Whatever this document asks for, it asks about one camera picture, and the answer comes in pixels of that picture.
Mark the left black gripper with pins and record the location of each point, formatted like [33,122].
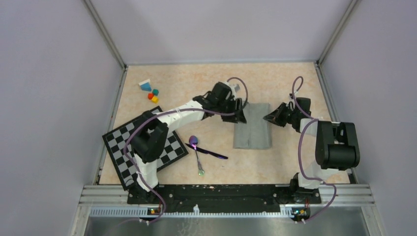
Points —
[240,118]

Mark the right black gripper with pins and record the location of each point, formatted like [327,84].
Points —
[275,117]

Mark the grey cloth napkin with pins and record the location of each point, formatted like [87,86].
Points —
[255,133]

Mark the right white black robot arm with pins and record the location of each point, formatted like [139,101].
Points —
[336,147]

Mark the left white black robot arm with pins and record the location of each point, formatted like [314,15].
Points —
[145,145]

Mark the iridescent purple knife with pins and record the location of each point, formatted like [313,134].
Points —
[204,151]

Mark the iridescent purple spoon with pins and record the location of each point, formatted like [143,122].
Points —
[193,141]

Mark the yellow cube block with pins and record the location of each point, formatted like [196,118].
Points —
[155,99]

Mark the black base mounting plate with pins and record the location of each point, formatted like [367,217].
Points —
[222,198]

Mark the blue white wedge block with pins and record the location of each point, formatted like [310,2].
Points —
[145,85]

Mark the black grey checkerboard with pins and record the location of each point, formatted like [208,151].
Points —
[115,140]

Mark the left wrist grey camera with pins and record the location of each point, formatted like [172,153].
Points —
[234,89]

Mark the right aluminium corner post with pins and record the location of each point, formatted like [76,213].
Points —
[353,4]

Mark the aluminium corner post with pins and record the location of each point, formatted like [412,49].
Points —
[353,4]
[104,32]

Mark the aluminium front frame rail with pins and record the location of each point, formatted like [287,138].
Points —
[111,200]

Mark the left aluminium corner post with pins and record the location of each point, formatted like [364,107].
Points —
[104,32]

